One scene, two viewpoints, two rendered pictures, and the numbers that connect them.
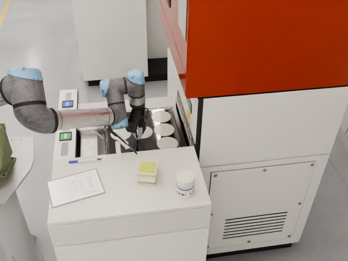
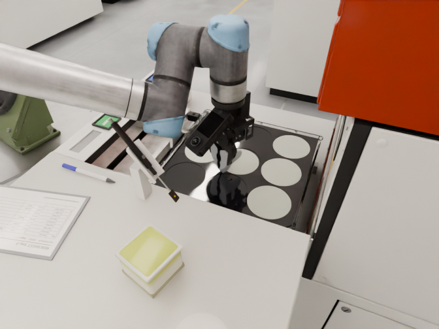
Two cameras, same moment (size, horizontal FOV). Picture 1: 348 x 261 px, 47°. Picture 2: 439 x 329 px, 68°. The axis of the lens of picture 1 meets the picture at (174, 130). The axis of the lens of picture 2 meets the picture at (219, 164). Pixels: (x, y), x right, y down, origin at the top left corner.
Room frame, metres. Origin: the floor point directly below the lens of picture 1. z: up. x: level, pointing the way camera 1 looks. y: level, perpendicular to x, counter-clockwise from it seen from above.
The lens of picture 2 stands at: (0.98, -0.14, 1.46)
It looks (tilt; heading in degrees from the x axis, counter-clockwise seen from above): 43 degrees down; 33
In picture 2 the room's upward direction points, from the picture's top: straight up
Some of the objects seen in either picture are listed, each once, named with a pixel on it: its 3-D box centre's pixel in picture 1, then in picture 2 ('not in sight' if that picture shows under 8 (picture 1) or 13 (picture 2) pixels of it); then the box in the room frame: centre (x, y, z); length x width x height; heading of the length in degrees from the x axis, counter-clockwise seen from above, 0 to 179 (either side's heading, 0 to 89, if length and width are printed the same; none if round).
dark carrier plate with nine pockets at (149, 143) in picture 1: (142, 131); (240, 160); (1.53, 0.15, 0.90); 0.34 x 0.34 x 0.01; 10
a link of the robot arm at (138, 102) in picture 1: (136, 98); (227, 86); (1.49, 0.17, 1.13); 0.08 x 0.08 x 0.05
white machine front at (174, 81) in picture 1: (180, 86); (351, 102); (1.76, -0.03, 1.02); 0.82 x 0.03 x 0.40; 10
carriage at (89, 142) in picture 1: (89, 144); (151, 149); (1.47, 0.41, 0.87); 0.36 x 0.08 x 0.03; 10
